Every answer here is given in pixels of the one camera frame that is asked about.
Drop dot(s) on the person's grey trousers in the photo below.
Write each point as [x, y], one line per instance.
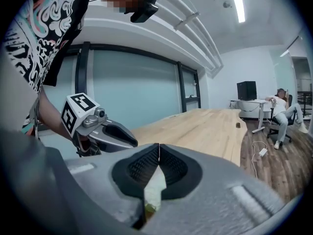
[14, 101]

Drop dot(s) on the black printed t-shirt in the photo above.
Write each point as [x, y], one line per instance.
[80, 8]

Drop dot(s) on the pale green cloth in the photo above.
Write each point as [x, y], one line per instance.
[154, 192]

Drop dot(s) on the white desk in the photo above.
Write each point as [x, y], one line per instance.
[247, 101]

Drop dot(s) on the black monitor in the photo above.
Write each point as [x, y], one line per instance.
[247, 90]

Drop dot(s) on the person's left forearm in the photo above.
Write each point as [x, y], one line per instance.
[51, 116]

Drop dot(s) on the black office chair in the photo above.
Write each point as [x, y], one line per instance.
[292, 120]

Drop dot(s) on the black window frame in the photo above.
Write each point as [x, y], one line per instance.
[82, 67]

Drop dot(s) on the smoke detector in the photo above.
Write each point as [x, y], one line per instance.
[227, 4]

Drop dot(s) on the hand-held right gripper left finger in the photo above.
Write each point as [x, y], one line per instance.
[93, 192]

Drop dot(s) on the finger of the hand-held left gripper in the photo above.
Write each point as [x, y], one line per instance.
[132, 134]
[107, 147]

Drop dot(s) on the black head-mounted camera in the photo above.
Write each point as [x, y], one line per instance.
[146, 6]

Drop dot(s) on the white power adapter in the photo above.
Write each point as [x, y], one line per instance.
[263, 152]

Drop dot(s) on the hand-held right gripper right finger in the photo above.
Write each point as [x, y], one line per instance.
[215, 199]

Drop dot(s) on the white ceiling pipe bundle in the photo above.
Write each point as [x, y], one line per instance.
[190, 21]

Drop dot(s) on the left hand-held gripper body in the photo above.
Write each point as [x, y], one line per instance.
[73, 116]

